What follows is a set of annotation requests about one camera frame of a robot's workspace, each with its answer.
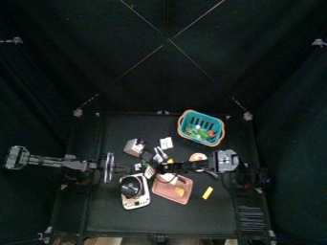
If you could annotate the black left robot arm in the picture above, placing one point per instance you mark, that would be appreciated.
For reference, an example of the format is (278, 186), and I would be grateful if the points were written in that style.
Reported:
(51, 162)

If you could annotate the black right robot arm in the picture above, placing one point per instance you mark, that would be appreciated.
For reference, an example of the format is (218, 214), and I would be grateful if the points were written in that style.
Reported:
(228, 162)

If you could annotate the orange toy food piece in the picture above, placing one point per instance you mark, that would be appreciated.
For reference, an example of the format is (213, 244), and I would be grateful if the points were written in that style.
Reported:
(210, 133)

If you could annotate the white toy remote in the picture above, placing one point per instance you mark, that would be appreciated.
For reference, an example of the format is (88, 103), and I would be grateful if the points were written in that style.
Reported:
(150, 172)

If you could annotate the white square card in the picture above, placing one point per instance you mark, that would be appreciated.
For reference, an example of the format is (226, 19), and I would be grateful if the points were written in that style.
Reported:
(166, 143)

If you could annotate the black toy pan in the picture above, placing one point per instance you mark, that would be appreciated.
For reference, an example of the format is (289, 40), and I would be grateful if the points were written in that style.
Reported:
(130, 187)

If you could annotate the white grey toy toaster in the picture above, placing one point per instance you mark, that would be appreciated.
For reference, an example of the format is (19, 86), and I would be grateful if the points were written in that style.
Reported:
(134, 147)

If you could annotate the pink plastic tray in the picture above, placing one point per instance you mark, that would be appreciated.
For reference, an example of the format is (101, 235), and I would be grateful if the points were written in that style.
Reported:
(173, 190)

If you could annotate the orange toy food chunk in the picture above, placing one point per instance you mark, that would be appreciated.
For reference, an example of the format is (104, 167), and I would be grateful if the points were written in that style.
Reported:
(181, 191)

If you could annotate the yellow rectangular block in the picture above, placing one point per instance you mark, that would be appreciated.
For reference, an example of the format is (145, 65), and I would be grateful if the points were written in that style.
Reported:
(208, 193)

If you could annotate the green toy vegetable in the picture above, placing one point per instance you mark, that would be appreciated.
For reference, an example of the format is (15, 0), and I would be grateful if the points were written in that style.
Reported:
(200, 134)

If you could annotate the teal basket with orange rim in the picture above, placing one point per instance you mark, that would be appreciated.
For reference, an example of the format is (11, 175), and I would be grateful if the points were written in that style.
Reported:
(201, 128)

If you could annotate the white toy ball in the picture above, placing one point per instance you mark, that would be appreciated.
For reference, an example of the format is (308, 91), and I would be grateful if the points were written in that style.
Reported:
(198, 127)

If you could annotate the grey frame corner bracket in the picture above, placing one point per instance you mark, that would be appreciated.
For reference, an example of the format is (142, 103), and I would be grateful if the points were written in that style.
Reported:
(17, 40)
(78, 112)
(162, 112)
(248, 115)
(318, 42)

